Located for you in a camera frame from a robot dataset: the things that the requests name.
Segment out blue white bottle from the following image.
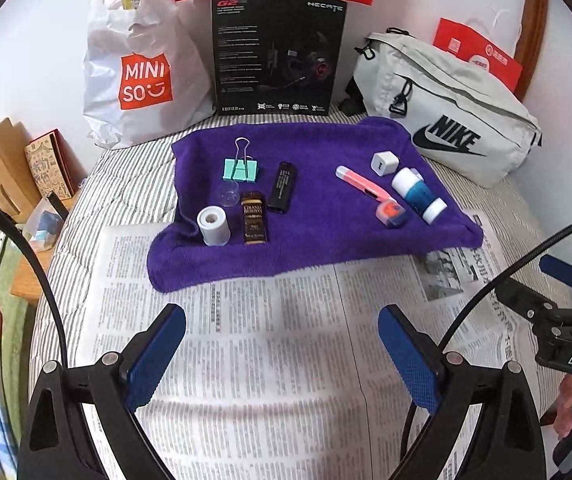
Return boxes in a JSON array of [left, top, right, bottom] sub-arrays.
[[391, 167, 448, 223]]

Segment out black rectangular device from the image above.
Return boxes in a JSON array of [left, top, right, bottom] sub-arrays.
[[266, 161, 299, 214]]

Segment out green cloth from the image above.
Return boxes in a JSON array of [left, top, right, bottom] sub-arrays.
[[0, 245, 37, 361]]

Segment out blue orange eraser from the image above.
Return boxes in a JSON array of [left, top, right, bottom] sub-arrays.
[[375, 199, 409, 229]]

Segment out clear plastic box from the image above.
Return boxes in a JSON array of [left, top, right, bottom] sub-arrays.
[[22, 197, 64, 253]]

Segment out green binder clip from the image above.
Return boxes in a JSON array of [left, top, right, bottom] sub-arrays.
[[221, 137, 259, 183]]

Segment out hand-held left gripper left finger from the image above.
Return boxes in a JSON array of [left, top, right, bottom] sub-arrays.
[[16, 302, 187, 480]]

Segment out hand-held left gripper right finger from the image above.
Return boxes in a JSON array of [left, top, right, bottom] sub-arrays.
[[378, 304, 549, 480]]

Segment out purple towel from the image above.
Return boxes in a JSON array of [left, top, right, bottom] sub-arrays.
[[147, 116, 484, 293]]

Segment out black gold rectangular box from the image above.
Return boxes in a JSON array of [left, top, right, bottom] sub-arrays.
[[241, 191, 271, 247]]

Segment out red paper bag white handles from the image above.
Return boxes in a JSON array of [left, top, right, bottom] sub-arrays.
[[433, 7, 524, 96]]

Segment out wooden desk organiser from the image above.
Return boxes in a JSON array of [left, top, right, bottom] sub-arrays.
[[0, 117, 34, 221]]

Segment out brown illustrated notebook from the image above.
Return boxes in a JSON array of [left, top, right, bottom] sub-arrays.
[[23, 132, 79, 201]]

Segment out newspaper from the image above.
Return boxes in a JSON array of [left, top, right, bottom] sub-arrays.
[[78, 212, 566, 480]]

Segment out black cable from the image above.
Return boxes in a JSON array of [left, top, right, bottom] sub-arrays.
[[0, 195, 72, 368], [398, 210, 572, 480]]

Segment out white tape roll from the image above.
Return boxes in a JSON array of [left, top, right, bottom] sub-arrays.
[[197, 205, 231, 247]]

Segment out brown wooden headboard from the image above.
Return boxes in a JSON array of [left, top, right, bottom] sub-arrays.
[[513, 0, 550, 96]]

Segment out grey waist bag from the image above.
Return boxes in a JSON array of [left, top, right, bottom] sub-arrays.
[[343, 31, 543, 188]]

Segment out clear plastic cup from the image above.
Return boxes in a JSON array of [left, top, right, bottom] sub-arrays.
[[216, 182, 241, 210]]

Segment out pink white utility knife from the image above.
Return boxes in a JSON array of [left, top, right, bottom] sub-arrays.
[[336, 165, 391, 211]]

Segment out black headset box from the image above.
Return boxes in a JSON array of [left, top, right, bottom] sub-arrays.
[[210, 0, 349, 117]]

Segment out white charger cube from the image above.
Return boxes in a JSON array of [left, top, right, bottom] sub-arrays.
[[371, 150, 397, 179]]

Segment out white plastic shopping bag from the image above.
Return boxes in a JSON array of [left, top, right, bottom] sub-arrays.
[[82, 0, 217, 150]]

